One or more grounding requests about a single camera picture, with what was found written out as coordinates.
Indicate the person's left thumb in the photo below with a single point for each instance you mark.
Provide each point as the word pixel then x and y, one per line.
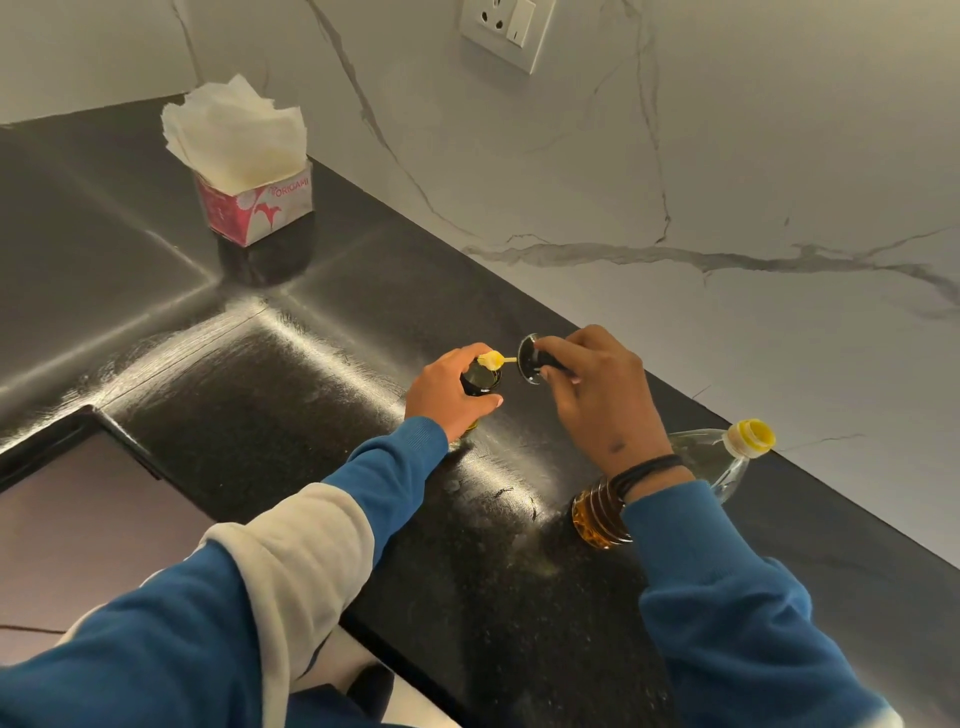
pixel 480 405

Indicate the person's left hand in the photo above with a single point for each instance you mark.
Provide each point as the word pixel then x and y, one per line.
pixel 435 394

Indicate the white paper tissues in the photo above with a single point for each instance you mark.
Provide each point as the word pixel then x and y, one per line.
pixel 232 131

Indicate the black wristband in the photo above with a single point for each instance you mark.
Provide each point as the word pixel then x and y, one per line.
pixel 645 472

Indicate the shiny black bottle cap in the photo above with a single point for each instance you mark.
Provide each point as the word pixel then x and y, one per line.
pixel 531 360

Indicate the person's right hand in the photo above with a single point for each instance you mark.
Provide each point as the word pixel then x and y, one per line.
pixel 607 405

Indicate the red and white tissue box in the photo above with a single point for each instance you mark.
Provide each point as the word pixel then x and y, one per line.
pixel 259 214

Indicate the clear oil bottle yellow cap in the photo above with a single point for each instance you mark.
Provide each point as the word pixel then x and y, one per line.
pixel 712 454

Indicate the person's right forearm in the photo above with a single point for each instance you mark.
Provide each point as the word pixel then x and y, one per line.
pixel 720 600

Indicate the white wall socket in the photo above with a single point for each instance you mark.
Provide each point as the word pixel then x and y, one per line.
pixel 506 26

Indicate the person's dark blue clothing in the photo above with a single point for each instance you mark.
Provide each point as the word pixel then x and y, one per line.
pixel 345 701

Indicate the person's left forearm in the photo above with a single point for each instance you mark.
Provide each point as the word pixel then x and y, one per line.
pixel 300 540

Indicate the small dark bottle yellow spout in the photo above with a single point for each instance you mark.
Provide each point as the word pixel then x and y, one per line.
pixel 480 377

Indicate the person's right thumb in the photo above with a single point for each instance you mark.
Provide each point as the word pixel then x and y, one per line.
pixel 561 381

